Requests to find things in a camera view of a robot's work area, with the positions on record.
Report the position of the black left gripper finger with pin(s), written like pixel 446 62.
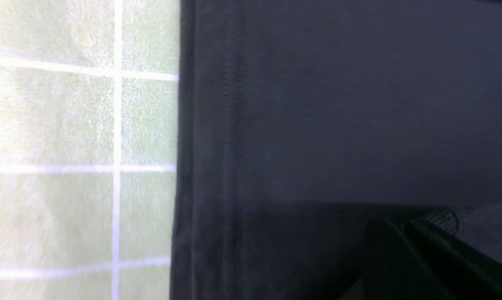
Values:
pixel 420 261

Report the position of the dark gray long-sleeve shirt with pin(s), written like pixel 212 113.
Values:
pixel 302 120

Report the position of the green checkered table cloth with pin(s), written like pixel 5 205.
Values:
pixel 88 123

